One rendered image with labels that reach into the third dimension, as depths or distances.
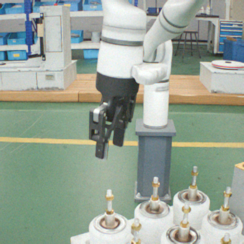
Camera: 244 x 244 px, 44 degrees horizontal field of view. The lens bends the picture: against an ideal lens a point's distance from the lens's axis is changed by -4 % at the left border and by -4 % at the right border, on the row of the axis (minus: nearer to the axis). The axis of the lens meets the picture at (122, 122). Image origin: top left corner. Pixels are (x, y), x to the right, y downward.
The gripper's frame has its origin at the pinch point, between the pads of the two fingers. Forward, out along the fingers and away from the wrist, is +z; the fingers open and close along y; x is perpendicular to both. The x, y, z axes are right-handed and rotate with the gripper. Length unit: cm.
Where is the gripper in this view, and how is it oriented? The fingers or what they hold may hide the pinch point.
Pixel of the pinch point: (110, 146)
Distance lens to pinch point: 58.4
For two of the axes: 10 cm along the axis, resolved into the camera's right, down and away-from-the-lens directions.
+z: -1.2, 9.1, 3.9
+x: 8.9, 2.7, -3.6
